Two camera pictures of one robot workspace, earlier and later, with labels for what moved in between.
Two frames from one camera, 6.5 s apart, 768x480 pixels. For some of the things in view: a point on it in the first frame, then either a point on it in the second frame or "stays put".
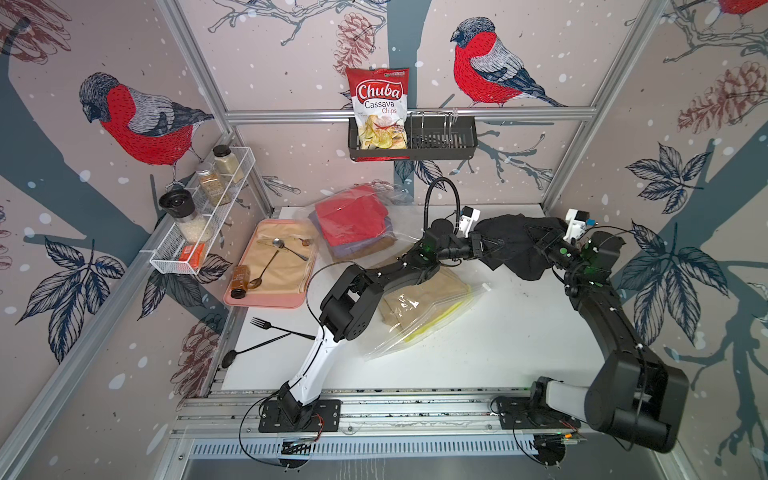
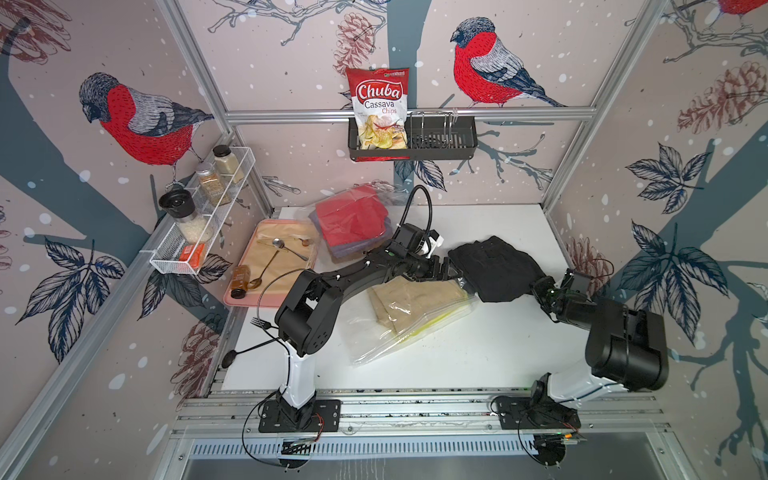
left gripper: (473, 246) -> (435, 273)
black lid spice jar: (179, 205) stays put
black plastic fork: (266, 325) stays put
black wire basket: (431, 135) stays put
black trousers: (519, 241) -> (496, 268)
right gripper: (549, 241) -> (537, 286)
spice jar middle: (213, 184) stays put
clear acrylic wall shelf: (183, 245) stays put
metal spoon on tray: (280, 244) stays put
